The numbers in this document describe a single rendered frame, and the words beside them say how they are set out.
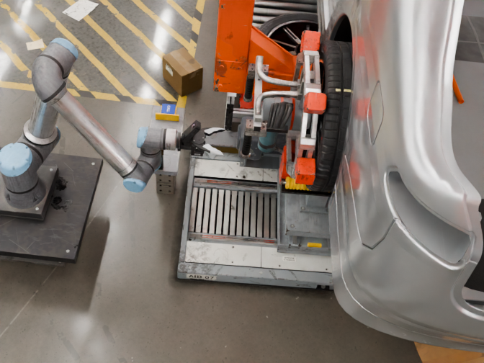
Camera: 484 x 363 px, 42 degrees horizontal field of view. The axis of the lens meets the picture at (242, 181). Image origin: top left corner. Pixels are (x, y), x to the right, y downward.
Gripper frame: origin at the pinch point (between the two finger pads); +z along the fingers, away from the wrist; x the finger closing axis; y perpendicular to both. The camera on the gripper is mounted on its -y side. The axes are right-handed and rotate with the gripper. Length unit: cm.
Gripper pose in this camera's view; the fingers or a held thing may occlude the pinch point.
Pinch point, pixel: (224, 140)
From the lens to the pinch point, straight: 267.4
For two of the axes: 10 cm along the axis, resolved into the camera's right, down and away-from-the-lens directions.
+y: -0.9, 6.0, 7.9
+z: 10.0, 0.8, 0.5
